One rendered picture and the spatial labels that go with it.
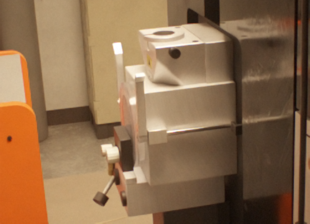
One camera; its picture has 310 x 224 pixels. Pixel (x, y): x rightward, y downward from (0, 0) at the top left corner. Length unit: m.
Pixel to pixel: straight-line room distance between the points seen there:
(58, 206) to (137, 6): 2.29
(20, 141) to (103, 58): 2.80
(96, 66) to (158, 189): 3.16
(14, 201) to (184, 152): 0.47
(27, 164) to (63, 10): 3.10
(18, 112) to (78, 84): 3.21
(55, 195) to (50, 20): 2.51
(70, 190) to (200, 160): 1.07
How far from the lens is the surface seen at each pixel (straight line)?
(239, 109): 0.65
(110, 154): 0.68
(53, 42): 4.15
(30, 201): 1.08
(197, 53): 0.64
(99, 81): 3.85
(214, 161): 0.67
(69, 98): 4.25
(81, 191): 1.70
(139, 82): 0.61
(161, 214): 0.71
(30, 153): 1.04
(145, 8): 3.80
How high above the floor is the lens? 1.44
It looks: 19 degrees down
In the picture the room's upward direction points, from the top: 3 degrees counter-clockwise
